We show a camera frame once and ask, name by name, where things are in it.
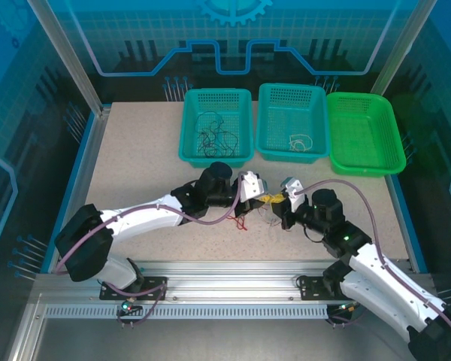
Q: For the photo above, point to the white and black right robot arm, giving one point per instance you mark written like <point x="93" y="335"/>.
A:
<point x="379" y="289"/>

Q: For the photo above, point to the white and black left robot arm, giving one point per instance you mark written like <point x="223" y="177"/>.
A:
<point x="143" y="220"/>

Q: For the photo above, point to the teal plastic mesh basket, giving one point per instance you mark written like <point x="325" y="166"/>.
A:
<point x="293" y="113"/>
<point x="188" y="113"/>

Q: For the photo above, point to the green plastic mesh basket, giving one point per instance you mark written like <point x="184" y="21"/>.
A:
<point x="361" y="124"/>

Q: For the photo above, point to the small LED connector board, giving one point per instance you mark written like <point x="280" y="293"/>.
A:
<point x="127" y="306"/>
<point x="345" y="308"/>

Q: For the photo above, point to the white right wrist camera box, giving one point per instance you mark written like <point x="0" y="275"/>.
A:
<point x="293" y="186"/>

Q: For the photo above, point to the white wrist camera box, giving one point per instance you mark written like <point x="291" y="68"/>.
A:
<point x="293" y="186"/>
<point x="252" y="186"/>

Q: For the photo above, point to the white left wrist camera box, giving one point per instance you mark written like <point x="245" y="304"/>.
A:
<point x="252" y="186"/>

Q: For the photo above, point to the aluminium frame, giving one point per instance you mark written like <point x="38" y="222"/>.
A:
<point x="229" y="270"/>

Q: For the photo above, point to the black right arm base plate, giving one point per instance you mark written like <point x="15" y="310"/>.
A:
<point x="310" y="287"/>

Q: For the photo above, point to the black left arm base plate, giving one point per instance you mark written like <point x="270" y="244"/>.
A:
<point x="154" y="282"/>

